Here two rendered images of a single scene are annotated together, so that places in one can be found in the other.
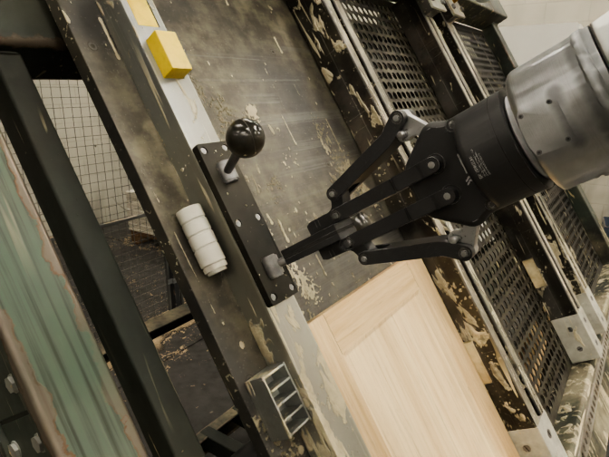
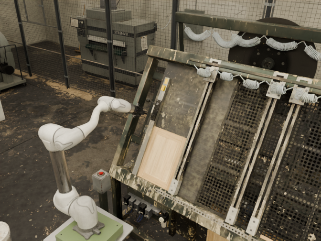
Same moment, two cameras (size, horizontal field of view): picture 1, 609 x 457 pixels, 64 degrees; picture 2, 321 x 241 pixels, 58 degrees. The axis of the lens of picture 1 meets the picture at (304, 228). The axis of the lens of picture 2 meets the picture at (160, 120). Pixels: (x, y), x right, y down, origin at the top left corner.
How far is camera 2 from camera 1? 2.64 m
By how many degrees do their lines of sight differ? 83
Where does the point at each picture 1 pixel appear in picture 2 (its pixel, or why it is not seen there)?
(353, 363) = (157, 136)
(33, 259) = (136, 101)
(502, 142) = not seen: hidden behind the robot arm
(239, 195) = (156, 107)
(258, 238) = (155, 112)
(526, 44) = not seen: outside the picture
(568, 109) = not seen: hidden behind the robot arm
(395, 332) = (168, 141)
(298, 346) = (150, 125)
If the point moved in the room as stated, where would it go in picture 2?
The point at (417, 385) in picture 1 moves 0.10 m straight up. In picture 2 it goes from (164, 149) to (165, 140)
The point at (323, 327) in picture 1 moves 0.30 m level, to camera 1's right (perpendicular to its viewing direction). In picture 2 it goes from (157, 129) to (156, 147)
